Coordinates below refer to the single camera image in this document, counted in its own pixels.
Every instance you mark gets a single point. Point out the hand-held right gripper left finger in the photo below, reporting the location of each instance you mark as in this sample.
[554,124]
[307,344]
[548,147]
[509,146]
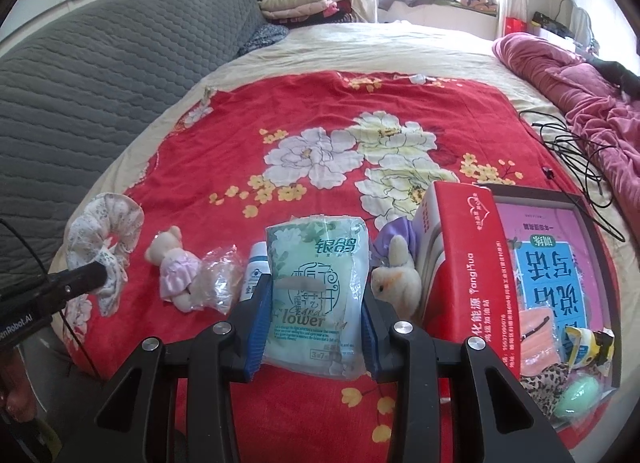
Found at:
[257,323]

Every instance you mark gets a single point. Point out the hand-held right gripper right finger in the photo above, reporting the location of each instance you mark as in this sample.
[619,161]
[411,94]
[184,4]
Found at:
[372,333]

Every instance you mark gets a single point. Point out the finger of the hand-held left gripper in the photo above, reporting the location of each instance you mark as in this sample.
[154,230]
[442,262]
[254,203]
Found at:
[80,279]

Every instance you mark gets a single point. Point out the pink plush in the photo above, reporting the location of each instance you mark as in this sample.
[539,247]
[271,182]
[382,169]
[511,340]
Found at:
[220,283]

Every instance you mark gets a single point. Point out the white bunny plush purple bow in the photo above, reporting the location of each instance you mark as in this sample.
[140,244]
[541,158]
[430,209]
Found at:
[400,283]

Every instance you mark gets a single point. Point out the green tissue pack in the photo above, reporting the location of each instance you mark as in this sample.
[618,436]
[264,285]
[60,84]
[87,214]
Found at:
[315,293]

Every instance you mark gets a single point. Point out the floral scrunchie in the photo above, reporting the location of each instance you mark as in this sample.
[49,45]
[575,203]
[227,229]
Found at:
[120,213]

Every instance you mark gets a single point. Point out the teddy bear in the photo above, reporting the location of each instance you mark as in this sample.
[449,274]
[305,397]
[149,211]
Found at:
[175,268]

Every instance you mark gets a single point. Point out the pink packet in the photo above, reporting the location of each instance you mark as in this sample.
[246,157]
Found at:
[537,348]

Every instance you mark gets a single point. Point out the leopard print cloth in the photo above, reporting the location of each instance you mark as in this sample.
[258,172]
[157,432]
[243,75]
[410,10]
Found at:
[542,385]

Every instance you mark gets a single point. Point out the yellow white snack packet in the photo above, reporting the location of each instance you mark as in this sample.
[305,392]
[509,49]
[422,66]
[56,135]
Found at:
[582,348]

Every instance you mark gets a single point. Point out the green egg sponge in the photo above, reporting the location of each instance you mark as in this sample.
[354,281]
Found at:
[577,395]

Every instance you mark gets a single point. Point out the pink children's book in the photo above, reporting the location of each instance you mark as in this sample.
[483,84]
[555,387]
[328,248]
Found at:
[592,248]

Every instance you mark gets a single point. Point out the person's left hand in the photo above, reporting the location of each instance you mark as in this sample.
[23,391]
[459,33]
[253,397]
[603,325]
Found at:
[17,383]

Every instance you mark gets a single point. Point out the white vitamin bottle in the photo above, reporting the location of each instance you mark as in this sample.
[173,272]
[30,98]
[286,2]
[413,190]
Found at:
[254,268]

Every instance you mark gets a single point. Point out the red tissue box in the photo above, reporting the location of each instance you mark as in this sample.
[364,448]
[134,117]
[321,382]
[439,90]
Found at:
[465,263]

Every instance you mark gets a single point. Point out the pink and blue book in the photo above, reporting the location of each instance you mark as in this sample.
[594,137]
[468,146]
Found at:
[550,268]

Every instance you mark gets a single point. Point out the grey quilted headboard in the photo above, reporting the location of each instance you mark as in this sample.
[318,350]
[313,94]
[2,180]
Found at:
[100,83]

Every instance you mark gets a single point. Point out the red floral blanket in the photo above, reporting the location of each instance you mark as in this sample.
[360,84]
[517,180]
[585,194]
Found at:
[310,110]

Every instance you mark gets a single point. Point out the dark patterned cloth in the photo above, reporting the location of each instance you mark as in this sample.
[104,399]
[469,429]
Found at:
[262,38]

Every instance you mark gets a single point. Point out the cream bed sheet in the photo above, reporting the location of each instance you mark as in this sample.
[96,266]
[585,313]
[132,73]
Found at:
[400,48]

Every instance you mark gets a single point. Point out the folded clothes pile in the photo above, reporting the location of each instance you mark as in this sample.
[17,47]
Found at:
[295,3]

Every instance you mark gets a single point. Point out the pink duvet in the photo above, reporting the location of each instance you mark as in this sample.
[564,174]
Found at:
[550,63]

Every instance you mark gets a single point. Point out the small red box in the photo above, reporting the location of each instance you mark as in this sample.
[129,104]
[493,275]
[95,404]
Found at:
[515,24]

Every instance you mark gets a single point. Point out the black garment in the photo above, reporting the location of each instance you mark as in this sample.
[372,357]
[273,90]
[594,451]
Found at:
[615,70]

